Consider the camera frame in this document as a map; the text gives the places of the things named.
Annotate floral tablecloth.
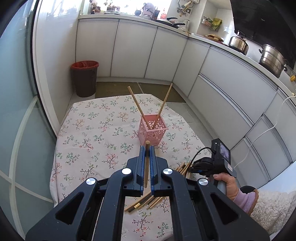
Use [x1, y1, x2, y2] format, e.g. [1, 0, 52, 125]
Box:
[49, 93, 216, 241]

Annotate steel stock pot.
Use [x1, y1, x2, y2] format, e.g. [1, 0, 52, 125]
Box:
[259, 44, 287, 78]

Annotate white power cable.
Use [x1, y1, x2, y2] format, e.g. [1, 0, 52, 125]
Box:
[233, 93, 296, 170]

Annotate pink perforated utensil basket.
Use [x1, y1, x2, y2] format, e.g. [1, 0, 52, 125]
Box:
[137, 114, 168, 146]

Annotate black frying pan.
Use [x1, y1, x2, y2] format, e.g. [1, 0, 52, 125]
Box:
[156, 17, 186, 29]

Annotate white kitchen cabinets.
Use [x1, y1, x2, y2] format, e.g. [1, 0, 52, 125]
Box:
[75, 15, 295, 185]

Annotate pink and cream sleeve forearm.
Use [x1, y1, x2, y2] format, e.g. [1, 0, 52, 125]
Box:
[226, 186, 295, 235]

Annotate black chopstick with gold band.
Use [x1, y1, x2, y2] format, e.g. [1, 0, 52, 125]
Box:
[125, 192, 152, 212]

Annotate right hand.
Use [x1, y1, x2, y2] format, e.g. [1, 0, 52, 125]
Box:
[208, 173, 239, 201]

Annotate dark bin with red liner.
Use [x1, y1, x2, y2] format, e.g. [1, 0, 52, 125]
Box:
[70, 60, 99, 97]

